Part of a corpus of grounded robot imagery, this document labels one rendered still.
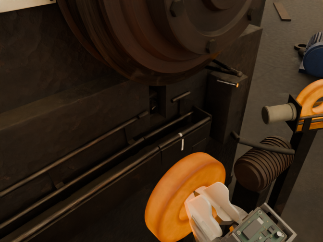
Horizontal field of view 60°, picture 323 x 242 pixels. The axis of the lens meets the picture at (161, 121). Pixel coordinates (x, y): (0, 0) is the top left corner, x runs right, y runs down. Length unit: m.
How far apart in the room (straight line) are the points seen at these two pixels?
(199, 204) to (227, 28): 0.33
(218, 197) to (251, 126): 1.62
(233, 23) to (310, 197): 1.26
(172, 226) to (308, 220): 1.20
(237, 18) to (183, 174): 0.33
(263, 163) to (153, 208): 0.63
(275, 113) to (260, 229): 0.60
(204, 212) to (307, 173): 1.44
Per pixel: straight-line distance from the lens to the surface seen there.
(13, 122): 0.60
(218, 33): 0.56
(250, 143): 0.96
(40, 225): 0.65
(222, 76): 0.86
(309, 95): 0.96
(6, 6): 0.56
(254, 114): 2.16
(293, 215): 1.59
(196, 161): 0.42
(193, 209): 0.43
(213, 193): 0.44
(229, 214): 0.44
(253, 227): 0.38
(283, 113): 0.96
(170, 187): 0.40
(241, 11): 0.60
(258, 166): 0.98
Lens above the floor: 1.20
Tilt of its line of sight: 37 degrees down
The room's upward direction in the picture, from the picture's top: straight up
